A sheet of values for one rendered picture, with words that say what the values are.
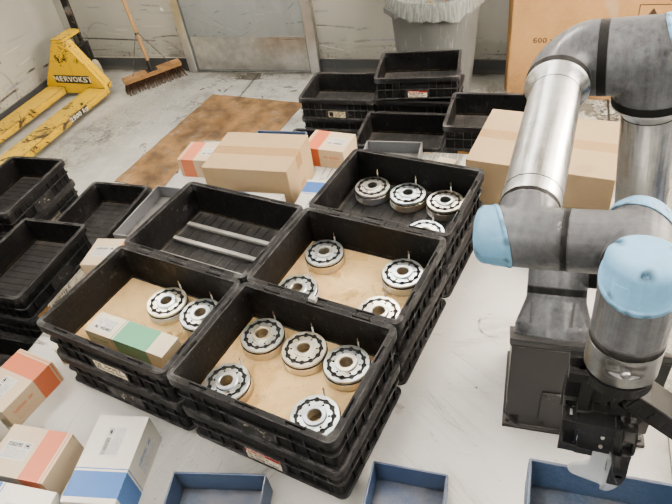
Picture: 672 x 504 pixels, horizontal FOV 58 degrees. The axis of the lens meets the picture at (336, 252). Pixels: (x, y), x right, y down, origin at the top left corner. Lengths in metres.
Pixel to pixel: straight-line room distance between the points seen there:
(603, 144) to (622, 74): 0.88
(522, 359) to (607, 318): 0.58
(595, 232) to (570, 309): 0.54
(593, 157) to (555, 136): 0.97
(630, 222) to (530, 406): 0.69
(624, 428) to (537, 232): 0.24
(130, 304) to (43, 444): 0.38
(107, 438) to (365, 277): 0.70
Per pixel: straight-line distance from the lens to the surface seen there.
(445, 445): 1.37
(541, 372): 1.25
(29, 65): 5.25
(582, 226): 0.73
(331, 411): 1.24
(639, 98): 1.03
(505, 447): 1.38
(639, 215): 0.74
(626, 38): 1.01
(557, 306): 1.25
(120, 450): 1.42
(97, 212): 2.91
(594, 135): 1.92
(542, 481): 0.91
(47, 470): 1.50
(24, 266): 2.58
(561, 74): 0.97
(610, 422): 0.77
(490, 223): 0.74
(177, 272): 1.57
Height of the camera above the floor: 1.89
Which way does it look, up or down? 41 degrees down
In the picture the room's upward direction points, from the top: 10 degrees counter-clockwise
